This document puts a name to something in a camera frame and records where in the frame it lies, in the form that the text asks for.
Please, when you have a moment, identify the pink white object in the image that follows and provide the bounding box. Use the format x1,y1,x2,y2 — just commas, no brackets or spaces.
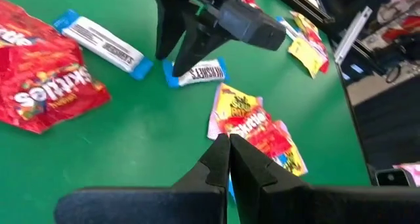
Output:
393,163,420,187

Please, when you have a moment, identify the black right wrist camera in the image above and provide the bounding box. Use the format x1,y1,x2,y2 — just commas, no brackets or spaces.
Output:
219,0,287,51

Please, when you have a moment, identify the white blue Hershey's bar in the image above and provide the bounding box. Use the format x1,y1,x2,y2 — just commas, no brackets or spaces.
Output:
162,56,230,89
228,173,237,202
52,9,154,81
275,16,301,41

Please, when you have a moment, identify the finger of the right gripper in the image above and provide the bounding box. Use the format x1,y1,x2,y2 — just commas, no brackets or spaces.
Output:
173,15,237,78
149,0,194,60

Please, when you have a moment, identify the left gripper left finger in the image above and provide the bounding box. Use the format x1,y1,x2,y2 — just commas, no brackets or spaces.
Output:
54,134,231,224

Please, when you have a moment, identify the silver metal bracket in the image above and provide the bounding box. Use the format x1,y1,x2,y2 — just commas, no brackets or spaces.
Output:
333,6,373,66

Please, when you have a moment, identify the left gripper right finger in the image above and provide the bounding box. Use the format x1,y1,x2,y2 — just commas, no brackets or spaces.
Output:
229,134,420,224

